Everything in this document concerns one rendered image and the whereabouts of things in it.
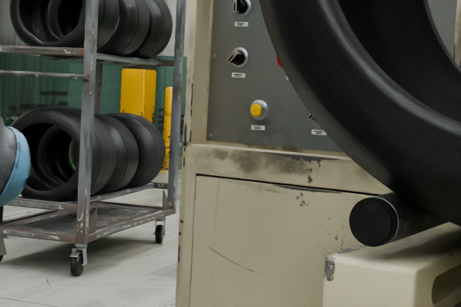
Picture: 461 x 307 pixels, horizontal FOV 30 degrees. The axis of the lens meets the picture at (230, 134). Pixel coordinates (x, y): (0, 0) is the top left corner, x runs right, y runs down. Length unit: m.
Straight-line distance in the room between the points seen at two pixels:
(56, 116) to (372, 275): 3.89
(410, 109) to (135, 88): 10.05
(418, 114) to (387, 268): 0.14
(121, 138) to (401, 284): 4.22
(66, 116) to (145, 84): 6.15
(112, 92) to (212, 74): 9.78
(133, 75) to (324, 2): 10.01
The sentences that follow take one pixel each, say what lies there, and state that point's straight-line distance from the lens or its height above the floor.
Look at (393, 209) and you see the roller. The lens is 0.78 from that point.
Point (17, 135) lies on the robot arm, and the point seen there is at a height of 0.93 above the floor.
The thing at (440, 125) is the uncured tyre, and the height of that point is 0.99.
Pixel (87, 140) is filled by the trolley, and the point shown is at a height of 0.71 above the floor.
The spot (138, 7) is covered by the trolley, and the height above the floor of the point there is 1.45.
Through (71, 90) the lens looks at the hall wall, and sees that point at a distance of 11.81.
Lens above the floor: 1.01
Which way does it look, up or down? 3 degrees down
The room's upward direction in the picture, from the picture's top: 3 degrees clockwise
